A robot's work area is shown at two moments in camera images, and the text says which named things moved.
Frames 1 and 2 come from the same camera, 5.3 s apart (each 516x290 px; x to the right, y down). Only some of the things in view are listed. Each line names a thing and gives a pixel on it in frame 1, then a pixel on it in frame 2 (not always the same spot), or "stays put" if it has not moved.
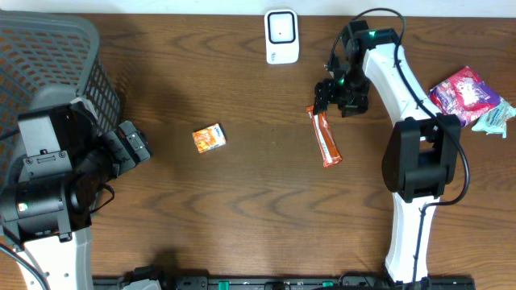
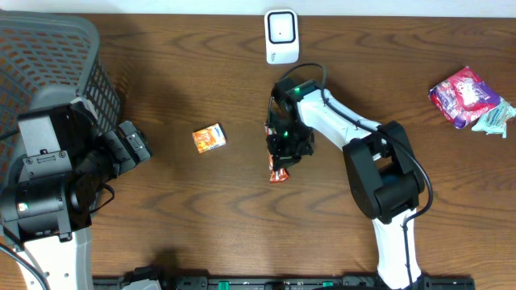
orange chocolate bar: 330,151 -> 276,176
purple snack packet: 465,94 stays put
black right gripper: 326,94 -> 284,159
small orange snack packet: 209,138 stays put
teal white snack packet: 494,122 stays put
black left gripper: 131,142 stays put
